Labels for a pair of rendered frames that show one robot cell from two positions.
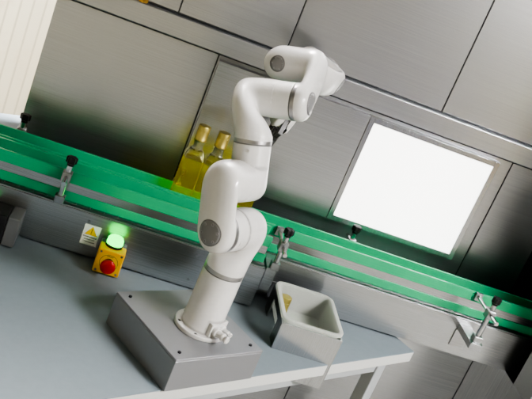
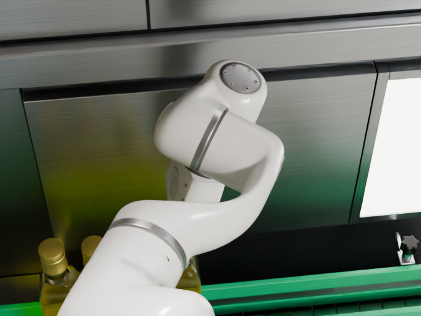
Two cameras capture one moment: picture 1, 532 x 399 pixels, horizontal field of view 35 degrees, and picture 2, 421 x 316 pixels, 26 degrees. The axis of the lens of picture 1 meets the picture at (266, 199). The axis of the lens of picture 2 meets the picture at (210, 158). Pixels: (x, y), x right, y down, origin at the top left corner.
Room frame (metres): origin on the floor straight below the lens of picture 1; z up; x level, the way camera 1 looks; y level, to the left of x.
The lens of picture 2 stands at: (1.52, -0.05, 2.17)
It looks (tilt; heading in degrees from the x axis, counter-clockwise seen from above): 50 degrees down; 6
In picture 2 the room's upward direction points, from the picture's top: straight up
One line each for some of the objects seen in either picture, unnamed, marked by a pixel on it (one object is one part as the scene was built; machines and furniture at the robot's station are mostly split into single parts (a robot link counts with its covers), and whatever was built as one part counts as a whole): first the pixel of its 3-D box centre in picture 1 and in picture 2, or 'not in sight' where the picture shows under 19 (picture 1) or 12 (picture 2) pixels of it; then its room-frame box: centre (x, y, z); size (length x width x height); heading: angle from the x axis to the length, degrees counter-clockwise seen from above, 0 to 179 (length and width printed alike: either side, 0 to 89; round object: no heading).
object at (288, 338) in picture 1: (300, 317); not in sight; (2.09, -0.21, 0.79); 0.27 x 0.17 x 0.08; 12
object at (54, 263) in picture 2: (203, 132); (52, 256); (2.20, 0.23, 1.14); 0.04 x 0.04 x 0.04
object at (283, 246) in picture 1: (281, 245); not in sight; (2.14, -0.09, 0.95); 0.17 x 0.03 x 0.12; 12
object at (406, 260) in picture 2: (347, 242); (400, 254); (2.39, -0.28, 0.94); 0.07 x 0.04 x 0.13; 12
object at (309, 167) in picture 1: (341, 164); (346, 149); (2.42, -0.17, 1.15); 0.90 x 0.03 x 0.34; 102
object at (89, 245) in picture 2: (222, 139); (94, 254); (2.21, 0.17, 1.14); 0.04 x 0.04 x 0.04
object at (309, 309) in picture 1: (303, 320); not in sight; (2.07, -0.22, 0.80); 0.22 x 0.17 x 0.09; 12
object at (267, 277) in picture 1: (267, 271); not in sight; (2.16, -0.08, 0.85); 0.09 x 0.04 x 0.07; 12
